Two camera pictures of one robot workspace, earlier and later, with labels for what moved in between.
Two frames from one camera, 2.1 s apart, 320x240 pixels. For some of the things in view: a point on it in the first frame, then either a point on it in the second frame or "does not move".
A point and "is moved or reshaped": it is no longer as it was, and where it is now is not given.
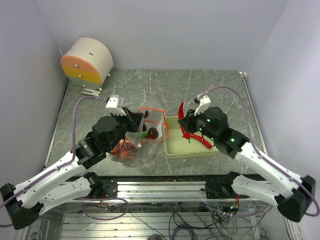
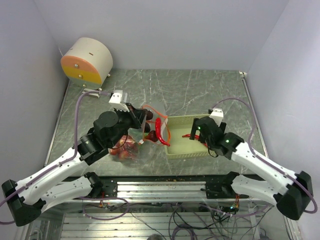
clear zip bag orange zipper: [153, 127] is moved or reshaped
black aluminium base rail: [161, 190] does not move
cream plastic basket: [177, 146] does not move
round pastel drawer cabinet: [88, 62] does not move
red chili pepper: [181, 116] -> [158, 126]
